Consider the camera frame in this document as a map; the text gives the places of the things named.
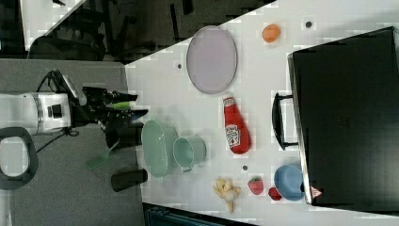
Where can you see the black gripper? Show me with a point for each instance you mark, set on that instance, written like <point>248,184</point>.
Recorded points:
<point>98,109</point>

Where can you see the red ketchup bottle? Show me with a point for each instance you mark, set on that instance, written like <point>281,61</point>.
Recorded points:
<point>236,131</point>

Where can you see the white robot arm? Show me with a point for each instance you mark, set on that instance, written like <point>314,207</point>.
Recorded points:
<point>26,115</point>

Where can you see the green spatula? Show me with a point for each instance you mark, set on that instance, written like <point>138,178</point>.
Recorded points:
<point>98,160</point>

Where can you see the dark grey cup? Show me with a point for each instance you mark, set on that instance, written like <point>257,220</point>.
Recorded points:
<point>127,179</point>

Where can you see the green mug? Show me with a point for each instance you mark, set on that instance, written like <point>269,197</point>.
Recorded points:
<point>189,151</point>

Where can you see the grey round plate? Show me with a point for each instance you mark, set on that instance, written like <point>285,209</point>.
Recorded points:
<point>211,60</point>

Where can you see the peeled toy banana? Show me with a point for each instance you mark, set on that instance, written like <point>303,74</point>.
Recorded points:
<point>227,192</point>

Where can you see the large toy strawberry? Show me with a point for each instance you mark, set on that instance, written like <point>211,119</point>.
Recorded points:
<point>255,185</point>

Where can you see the orange toy fruit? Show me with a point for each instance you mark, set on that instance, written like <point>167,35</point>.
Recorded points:
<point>271,33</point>

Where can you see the small red toy berry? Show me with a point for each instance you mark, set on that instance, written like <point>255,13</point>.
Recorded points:
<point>274,194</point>

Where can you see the blue cup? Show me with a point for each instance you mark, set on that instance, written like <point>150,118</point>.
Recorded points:
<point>288,180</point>

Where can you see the black toaster oven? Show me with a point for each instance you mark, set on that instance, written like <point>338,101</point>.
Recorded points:
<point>346,103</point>

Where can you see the blue metal frame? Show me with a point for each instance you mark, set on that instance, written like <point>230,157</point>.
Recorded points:
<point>158,216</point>

